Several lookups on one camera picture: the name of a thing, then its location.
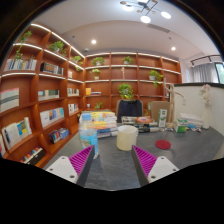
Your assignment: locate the dark office chair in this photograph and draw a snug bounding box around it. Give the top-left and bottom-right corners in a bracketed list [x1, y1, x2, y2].
[115, 98, 144, 124]

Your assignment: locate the cream cylindrical cup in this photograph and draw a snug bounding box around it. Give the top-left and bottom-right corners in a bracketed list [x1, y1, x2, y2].
[116, 124, 139, 152]

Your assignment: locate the clear water bottle blue cap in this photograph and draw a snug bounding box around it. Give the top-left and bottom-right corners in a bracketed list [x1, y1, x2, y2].
[79, 120, 100, 159]

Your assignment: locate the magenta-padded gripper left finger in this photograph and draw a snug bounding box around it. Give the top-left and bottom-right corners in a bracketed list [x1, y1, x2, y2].
[45, 145, 96, 188]

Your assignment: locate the window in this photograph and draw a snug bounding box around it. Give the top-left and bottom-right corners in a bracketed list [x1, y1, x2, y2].
[214, 62, 224, 84]

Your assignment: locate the stack of colourful books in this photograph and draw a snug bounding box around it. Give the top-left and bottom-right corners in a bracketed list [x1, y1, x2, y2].
[79, 110, 118, 139]

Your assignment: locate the wooden artist mannequin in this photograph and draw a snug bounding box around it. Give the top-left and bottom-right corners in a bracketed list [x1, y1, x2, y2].
[163, 78, 184, 129]

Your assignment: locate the tall green white carton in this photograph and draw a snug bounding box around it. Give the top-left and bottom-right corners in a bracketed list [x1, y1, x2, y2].
[157, 108, 168, 129]

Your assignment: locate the small green white box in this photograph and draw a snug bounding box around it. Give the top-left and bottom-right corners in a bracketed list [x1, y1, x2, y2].
[175, 124, 189, 134]

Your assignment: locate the ceiling air vent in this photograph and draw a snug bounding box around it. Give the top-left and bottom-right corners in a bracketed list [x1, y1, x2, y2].
[147, 23, 171, 34]

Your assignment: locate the branched ceiling lamp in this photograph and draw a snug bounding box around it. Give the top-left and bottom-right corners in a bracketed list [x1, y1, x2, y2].
[119, 0, 173, 24]

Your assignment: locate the flat white boxes stack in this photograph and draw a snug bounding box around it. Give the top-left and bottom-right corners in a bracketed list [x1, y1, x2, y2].
[179, 113, 204, 129]

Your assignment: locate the flat round red coaster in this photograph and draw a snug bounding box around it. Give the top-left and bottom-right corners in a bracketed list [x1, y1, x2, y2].
[154, 139, 172, 151]

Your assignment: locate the wooden shelf unit with books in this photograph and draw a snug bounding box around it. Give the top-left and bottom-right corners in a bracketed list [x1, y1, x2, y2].
[0, 22, 183, 168]

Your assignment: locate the tan chair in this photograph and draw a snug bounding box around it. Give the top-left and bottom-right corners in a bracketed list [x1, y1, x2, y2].
[150, 100, 172, 123]

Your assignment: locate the black ceiling track rail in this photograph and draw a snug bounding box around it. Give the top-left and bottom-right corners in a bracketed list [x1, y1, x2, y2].
[190, 54, 223, 67]

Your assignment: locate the white vase with flowers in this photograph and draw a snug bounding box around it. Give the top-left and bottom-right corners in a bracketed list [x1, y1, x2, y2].
[199, 83, 214, 130]

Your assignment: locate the white desk partition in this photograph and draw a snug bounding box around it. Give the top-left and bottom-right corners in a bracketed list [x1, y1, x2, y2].
[173, 81, 224, 161]

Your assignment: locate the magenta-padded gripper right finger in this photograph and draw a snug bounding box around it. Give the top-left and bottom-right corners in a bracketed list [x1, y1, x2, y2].
[130, 144, 180, 188]

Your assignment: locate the grey curtain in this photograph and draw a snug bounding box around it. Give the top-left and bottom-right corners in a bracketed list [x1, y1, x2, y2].
[192, 62, 219, 84]

